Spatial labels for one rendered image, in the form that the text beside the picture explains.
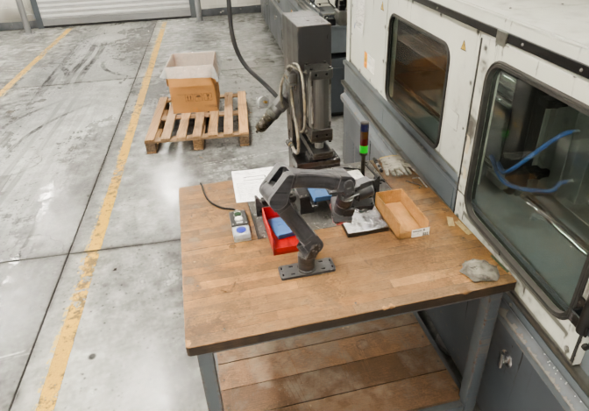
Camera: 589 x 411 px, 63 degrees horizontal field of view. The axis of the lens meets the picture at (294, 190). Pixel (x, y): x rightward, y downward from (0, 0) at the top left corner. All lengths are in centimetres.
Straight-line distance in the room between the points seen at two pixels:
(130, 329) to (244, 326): 147
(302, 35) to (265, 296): 94
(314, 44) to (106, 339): 197
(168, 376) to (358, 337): 98
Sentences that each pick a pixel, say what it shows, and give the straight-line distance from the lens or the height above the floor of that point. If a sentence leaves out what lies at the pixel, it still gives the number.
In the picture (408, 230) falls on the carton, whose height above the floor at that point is 90.
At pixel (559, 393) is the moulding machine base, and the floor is 69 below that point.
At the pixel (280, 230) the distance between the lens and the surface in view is 193.
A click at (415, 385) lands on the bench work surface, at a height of 22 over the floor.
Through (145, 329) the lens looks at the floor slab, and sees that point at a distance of 294.
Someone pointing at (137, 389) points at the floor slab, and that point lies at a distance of 268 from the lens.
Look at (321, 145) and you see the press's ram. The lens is 193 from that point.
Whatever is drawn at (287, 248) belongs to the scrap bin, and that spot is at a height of 92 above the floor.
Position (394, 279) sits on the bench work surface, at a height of 90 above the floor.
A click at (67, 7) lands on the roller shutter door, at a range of 1135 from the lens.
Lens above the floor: 204
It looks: 31 degrees down
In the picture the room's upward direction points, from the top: 2 degrees counter-clockwise
